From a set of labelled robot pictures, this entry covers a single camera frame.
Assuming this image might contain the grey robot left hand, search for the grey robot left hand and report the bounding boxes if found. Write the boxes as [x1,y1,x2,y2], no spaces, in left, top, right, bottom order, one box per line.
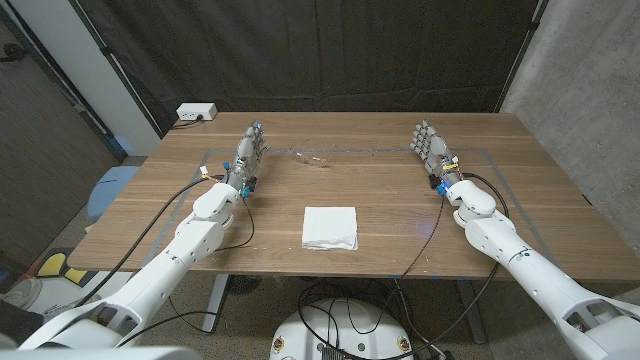
[223,119,271,199]

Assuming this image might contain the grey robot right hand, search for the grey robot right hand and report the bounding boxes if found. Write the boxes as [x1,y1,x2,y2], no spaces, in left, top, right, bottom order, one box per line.
[409,119,465,194]

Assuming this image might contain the clear plastic glasses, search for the clear plastic glasses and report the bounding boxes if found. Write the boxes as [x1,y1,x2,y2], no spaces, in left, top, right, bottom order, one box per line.
[289,144,336,169]

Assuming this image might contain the white tissue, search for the white tissue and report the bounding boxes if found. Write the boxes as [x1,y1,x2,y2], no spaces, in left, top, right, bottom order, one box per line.
[301,206,360,252]

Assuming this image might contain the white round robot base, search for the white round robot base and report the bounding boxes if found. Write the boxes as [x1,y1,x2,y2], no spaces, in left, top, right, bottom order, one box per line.
[269,298,415,360]

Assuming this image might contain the white power outlet box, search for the white power outlet box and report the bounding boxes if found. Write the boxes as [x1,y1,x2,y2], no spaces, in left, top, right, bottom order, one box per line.
[176,102,218,122]

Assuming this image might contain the black backdrop curtain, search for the black backdrop curtain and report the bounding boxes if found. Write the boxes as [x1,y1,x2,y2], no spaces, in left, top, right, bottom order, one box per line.
[69,0,549,135]

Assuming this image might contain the black round floor fan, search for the black round floor fan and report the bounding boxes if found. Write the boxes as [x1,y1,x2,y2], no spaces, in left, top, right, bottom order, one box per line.
[227,274,264,296]

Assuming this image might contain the light blue round stool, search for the light blue round stool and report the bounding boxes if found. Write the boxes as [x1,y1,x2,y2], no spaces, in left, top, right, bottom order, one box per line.
[87,165,140,223]

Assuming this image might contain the black backdrop stand pole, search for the black backdrop stand pole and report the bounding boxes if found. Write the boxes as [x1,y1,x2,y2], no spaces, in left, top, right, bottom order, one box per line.
[67,0,164,139]
[494,0,547,114]

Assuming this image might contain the white table leg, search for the white table leg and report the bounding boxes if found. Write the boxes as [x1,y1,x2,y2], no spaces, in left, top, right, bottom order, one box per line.
[202,273,230,335]

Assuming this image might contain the grey table leg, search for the grey table leg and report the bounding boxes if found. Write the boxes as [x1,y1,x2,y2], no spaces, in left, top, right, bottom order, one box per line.
[454,279,487,345]

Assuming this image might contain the yellow and black floor item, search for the yellow and black floor item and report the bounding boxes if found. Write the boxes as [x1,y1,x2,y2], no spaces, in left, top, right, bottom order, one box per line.
[37,252,89,286]

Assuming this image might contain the white sneaker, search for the white sneaker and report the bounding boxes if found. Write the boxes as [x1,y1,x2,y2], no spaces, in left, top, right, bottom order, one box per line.
[0,277,44,311]

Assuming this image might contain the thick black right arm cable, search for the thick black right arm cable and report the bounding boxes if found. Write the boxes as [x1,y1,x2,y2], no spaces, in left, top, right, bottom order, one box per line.
[407,172,510,360]

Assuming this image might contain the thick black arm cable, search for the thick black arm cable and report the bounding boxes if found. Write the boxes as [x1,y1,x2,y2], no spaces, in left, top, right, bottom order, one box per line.
[407,172,510,360]
[74,174,226,309]

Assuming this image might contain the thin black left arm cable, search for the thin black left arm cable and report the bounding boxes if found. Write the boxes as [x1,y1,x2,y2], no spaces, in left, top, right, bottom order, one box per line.
[214,196,256,252]

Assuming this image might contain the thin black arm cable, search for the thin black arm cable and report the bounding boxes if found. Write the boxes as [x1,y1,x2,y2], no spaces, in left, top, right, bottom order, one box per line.
[344,194,446,336]
[214,196,256,252]

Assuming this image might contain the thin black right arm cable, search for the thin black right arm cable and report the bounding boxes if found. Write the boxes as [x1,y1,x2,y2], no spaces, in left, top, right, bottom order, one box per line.
[344,194,446,336]

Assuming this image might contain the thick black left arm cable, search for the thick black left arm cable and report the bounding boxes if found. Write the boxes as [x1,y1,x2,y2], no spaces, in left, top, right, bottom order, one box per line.
[74,174,226,309]

